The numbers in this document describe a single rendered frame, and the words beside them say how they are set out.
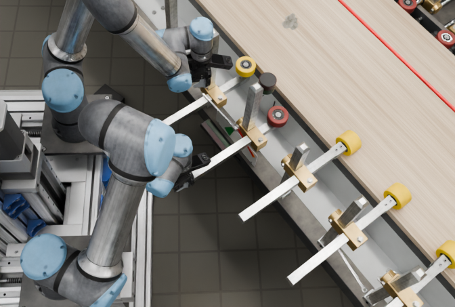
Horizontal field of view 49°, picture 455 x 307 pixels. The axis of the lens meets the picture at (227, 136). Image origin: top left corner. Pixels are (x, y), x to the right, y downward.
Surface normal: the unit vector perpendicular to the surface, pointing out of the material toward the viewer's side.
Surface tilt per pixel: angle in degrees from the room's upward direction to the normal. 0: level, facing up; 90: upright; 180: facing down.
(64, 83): 8
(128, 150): 46
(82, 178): 0
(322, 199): 0
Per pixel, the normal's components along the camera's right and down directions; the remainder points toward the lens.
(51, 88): 0.10, -0.33
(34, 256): -0.05, -0.51
